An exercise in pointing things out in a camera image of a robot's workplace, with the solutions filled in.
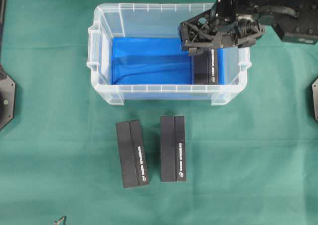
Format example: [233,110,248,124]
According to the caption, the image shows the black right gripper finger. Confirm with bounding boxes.
[188,47,207,57]

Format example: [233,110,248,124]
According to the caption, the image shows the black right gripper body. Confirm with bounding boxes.
[178,0,265,52]

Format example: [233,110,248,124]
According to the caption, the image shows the black box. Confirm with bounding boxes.
[116,120,149,188]
[160,116,187,182]
[192,49,219,85]

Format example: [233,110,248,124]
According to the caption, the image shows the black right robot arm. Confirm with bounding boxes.
[178,0,318,56]

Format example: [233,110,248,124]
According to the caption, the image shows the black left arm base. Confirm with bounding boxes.
[0,0,16,130]

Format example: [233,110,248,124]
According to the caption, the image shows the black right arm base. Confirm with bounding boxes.
[312,78,318,122]

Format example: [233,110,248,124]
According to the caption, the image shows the blue cloth case liner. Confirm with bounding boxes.
[111,38,225,85]

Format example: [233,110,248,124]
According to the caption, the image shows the clear plastic storage case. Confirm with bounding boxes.
[87,3,252,105]

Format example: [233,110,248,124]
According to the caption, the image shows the small metal clip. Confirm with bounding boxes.
[53,216,67,225]

